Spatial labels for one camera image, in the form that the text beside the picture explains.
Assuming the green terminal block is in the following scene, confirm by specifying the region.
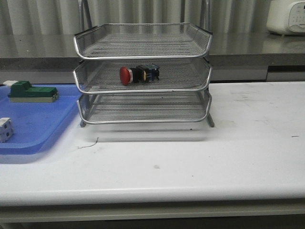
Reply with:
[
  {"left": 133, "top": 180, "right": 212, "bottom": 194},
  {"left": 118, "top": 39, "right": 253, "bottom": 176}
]
[{"left": 3, "top": 80, "right": 59, "bottom": 103}]

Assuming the mesh tray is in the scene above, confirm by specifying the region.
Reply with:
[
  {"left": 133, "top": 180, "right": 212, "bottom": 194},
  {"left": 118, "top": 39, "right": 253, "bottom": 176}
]
[
  {"left": 73, "top": 23, "right": 213, "bottom": 60},
  {"left": 73, "top": 58, "right": 212, "bottom": 94},
  {"left": 77, "top": 90, "right": 212, "bottom": 125}
]

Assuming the blue plastic tray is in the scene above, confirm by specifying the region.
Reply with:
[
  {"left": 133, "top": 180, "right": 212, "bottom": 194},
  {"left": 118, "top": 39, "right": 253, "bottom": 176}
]
[{"left": 0, "top": 84, "right": 81, "bottom": 155}]

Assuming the grey stone counter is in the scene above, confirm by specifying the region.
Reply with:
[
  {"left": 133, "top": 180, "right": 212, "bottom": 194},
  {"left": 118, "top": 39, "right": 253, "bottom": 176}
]
[{"left": 0, "top": 32, "right": 305, "bottom": 83}]

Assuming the red emergency stop button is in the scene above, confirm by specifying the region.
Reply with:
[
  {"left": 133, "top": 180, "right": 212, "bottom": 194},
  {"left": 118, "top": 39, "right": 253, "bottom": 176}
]
[{"left": 120, "top": 64, "right": 160, "bottom": 86}]

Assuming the white appliance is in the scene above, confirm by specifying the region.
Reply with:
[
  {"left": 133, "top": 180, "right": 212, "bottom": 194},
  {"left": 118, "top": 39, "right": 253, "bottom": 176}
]
[{"left": 266, "top": 0, "right": 305, "bottom": 35}]

